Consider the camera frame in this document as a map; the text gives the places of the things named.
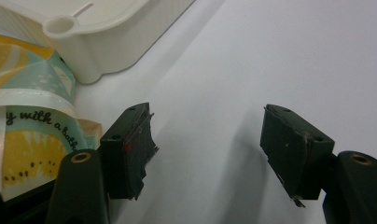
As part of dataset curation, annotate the yellow and teal printed packet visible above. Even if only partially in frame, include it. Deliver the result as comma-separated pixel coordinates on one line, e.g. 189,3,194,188
0,30,104,203

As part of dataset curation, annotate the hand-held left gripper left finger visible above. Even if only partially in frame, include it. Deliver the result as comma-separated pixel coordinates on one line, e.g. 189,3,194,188
97,102,160,201

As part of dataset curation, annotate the white plastic container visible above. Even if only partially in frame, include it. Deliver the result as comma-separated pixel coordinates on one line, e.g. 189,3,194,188
0,0,197,85

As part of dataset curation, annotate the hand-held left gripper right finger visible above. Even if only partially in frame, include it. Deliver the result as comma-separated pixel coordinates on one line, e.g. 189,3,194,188
259,104,336,208

